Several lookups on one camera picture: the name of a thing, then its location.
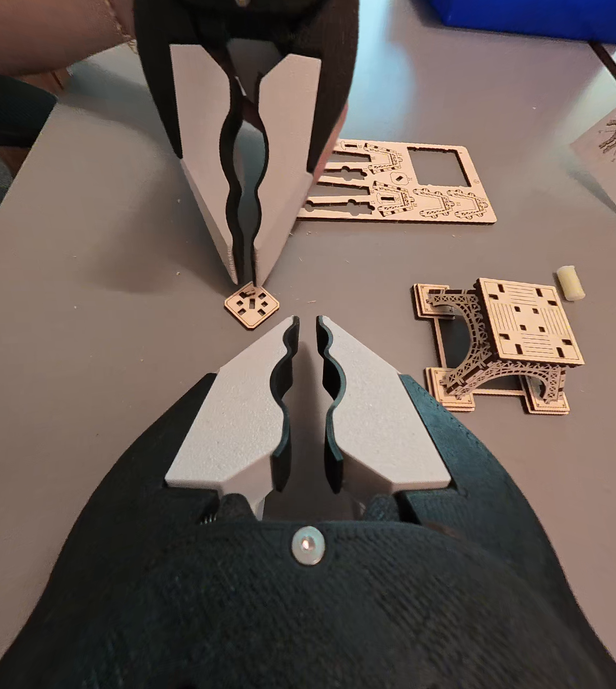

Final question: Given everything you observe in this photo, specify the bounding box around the wooden tower base assembly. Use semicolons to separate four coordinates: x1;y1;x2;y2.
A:
412;277;587;416

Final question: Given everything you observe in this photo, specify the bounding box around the grey desk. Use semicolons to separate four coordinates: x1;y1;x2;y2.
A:
0;16;616;689

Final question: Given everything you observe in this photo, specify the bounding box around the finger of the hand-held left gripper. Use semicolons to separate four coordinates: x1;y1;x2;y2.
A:
237;54;323;284
169;43;247;286

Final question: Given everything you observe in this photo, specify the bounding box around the person's left forearm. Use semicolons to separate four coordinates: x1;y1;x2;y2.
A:
0;0;141;77

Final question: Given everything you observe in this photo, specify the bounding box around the blue plastic bin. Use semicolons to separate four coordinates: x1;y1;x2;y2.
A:
428;0;616;45

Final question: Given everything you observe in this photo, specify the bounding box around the pale wax stick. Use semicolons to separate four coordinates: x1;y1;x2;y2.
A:
557;265;587;301

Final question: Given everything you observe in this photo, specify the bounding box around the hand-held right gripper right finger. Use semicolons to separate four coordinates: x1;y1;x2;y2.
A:
316;315;452;512

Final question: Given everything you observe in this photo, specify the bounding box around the small square wooden plate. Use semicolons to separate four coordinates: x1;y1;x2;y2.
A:
224;282;281;330

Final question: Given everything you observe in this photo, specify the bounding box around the black chair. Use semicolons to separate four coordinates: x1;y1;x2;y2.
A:
0;66;59;216

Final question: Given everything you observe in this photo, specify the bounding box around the laser-cut wooden parts sheet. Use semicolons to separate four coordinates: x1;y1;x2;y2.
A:
296;139;498;226

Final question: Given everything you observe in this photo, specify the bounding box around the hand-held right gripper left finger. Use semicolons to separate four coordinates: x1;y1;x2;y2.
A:
165;316;301;521

